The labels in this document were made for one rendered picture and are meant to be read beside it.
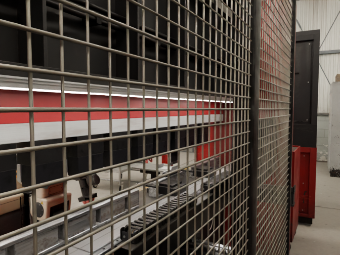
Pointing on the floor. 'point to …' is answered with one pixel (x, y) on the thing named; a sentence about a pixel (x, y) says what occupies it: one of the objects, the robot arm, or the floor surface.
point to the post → (255, 24)
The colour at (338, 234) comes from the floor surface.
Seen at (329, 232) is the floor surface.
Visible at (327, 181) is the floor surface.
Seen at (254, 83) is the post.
